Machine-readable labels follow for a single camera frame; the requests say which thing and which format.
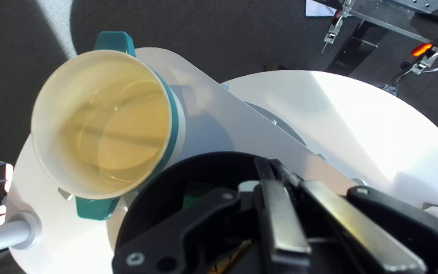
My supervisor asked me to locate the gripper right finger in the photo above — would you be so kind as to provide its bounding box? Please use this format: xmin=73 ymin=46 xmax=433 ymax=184
xmin=270 ymin=159 xmax=438 ymax=274

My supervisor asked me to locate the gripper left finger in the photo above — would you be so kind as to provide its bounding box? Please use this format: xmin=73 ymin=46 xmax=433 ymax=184
xmin=112 ymin=158 xmax=311 ymax=274

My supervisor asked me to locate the black round bowl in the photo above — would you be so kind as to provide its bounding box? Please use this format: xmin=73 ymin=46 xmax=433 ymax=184
xmin=115 ymin=151 xmax=318 ymax=274

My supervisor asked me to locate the white round plate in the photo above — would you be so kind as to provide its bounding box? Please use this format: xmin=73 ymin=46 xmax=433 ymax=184
xmin=222 ymin=70 xmax=438 ymax=213

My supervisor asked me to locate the white paper sheet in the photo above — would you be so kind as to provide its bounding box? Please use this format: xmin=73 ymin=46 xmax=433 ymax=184
xmin=305 ymin=0 xmax=342 ymax=18

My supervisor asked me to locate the white cup with teal handles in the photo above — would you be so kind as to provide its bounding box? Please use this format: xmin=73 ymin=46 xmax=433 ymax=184
xmin=31 ymin=31 xmax=186 ymax=221

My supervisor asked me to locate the metal frame with clamps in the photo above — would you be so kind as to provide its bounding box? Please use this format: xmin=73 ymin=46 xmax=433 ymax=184
xmin=321 ymin=0 xmax=438 ymax=85

